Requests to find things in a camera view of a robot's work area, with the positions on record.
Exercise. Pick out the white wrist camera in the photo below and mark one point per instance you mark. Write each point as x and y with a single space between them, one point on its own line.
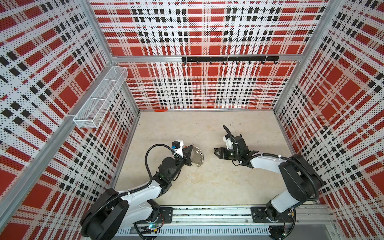
177 145
228 142

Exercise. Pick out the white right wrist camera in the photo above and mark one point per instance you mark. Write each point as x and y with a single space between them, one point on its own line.
228 142

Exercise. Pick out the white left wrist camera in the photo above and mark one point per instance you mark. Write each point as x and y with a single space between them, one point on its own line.
177 145

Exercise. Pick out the white wire mesh basket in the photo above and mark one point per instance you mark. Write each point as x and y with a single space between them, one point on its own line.
92 113

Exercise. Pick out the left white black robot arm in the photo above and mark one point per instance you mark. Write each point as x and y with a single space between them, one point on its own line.
114 210

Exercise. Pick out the black wall hook rail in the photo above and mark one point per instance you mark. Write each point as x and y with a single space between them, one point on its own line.
260 59

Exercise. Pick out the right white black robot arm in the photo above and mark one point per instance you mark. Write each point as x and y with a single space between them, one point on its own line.
302 182

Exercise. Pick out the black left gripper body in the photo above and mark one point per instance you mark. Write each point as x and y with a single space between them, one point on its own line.
185 159

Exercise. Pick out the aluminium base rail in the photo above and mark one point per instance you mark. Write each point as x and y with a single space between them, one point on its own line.
306 222

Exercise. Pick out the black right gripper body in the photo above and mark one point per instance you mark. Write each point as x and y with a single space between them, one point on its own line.
236 154

